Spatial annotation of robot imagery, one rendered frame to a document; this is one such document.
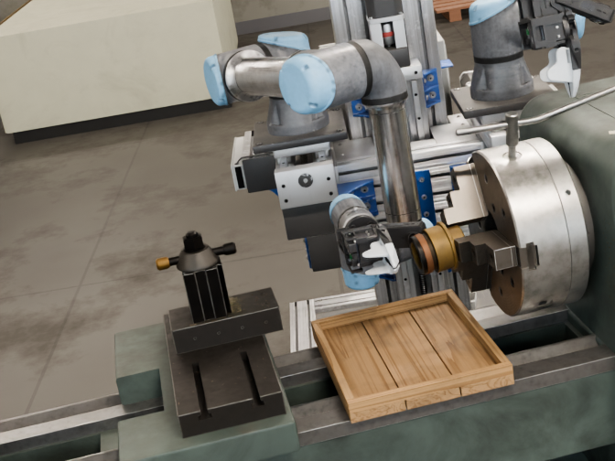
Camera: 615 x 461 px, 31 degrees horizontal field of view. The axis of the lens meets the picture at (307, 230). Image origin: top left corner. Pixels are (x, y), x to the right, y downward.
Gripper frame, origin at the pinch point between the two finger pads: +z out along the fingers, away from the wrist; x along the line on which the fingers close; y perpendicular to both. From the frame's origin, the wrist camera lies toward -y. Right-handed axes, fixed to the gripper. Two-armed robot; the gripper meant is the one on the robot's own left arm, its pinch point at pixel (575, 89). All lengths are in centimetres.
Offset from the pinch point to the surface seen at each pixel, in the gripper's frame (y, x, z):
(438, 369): 34, -1, 45
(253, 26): -33, -858, -70
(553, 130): 1.7, -10.2, 7.3
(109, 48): 95, -594, -60
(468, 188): 20.7, -7.7, 14.3
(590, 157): 2.0, 6.9, 11.8
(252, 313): 65, -11, 29
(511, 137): 14.2, 3.0, 5.7
